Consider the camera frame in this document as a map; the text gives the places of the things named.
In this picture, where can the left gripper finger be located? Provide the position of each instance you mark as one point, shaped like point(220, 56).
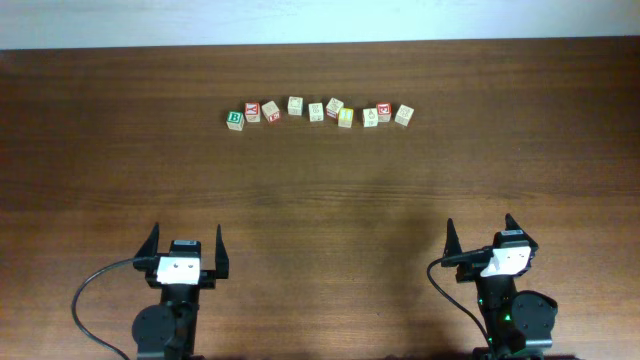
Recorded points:
point(221, 255)
point(150, 246)

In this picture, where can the red letter E block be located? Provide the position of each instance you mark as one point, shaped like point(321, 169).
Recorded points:
point(384, 111)

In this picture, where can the tilted beige red-edged block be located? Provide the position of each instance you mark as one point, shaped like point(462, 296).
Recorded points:
point(333, 108)

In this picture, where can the tilted red-sided wooden block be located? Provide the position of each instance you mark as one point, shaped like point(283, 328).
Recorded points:
point(271, 111)

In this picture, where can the plain beige picture block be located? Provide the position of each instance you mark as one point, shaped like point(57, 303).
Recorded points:
point(295, 105)

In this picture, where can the green letter B block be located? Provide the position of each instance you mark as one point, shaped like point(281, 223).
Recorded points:
point(235, 120)

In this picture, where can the yellow letter I block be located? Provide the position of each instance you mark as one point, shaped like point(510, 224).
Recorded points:
point(345, 117)

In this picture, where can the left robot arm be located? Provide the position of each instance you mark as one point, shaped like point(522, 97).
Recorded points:
point(167, 330)

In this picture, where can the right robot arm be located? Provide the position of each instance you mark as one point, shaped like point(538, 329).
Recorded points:
point(518, 324)

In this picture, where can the beige blue-sided H block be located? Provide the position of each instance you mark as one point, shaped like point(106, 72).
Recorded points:
point(404, 115)

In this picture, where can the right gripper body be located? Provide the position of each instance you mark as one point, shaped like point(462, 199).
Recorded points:
point(470, 271)

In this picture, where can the beige block red side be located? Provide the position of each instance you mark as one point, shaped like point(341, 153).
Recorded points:
point(316, 112)

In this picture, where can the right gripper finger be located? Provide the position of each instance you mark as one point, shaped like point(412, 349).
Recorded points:
point(452, 243)
point(512, 226)

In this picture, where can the red letter Y block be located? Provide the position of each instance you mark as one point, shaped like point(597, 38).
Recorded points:
point(252, 112)

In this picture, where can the beige gnome picture block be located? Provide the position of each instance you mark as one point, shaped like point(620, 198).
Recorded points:
point(370, 117)

